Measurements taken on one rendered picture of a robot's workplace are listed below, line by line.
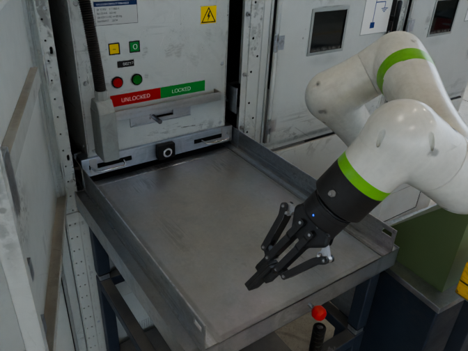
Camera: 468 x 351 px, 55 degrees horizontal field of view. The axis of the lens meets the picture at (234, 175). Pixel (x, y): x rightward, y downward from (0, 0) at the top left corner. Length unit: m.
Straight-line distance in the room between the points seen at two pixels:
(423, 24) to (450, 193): 1.49
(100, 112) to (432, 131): 0.86
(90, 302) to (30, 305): 0.89
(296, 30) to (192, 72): 0.39
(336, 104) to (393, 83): 0.17
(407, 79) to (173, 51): 0.74
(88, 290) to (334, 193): 1.12
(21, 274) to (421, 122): 0.61
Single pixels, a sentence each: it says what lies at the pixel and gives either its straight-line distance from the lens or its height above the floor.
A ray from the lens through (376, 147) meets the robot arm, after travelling 0.65.
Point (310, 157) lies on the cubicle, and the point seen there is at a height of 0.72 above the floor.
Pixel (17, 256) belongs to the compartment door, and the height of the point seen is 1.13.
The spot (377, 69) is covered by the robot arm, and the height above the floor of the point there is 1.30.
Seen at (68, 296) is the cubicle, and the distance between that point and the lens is 1.63.
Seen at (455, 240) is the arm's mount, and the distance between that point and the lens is 1.23.
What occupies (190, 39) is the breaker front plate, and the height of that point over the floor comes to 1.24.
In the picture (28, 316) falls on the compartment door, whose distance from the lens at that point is 0.82.
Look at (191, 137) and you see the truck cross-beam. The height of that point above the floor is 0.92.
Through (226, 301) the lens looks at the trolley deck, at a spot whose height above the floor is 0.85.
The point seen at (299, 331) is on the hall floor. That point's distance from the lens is 2.11.
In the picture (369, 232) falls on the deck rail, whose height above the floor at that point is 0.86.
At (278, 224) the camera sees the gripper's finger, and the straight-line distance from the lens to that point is 0.78.
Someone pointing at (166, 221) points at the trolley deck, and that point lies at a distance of 1.23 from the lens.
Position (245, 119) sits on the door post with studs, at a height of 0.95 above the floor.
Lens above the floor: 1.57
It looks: 30 degrees down
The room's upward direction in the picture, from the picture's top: 3 degrees clockwise
